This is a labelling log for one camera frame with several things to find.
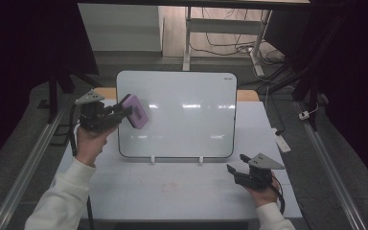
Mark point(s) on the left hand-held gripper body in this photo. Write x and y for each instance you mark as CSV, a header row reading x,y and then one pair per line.
x,y
94,115

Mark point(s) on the white metal desk frame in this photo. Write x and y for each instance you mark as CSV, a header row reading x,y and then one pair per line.
x,y
223,26

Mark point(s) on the purple whiteboard eraser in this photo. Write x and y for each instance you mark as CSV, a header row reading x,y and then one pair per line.
x,y
135,111

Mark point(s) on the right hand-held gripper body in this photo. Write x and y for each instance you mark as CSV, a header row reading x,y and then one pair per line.
x,y
258,174

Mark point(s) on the person's left hand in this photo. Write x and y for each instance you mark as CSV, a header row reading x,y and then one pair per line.
x,y
91,143

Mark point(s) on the person's right hand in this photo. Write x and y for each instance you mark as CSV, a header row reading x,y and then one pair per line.
x,y
263,195

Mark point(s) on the white power strip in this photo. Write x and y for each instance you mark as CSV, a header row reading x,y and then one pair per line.
x,y
282,143

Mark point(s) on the black metal stand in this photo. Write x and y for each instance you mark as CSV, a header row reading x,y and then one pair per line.
x,y
310,86

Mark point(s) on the white whiteboard with black rim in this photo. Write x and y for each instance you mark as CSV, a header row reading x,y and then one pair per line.
x,y
185,121

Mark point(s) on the dark curtain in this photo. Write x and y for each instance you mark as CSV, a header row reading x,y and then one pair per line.
x,y
354,80
22,48

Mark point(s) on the black tripod stand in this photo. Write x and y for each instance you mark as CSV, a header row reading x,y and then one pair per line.
x,y
56,92

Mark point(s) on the aluminium rail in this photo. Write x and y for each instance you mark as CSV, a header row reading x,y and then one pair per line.
x,y
25,172
332,172

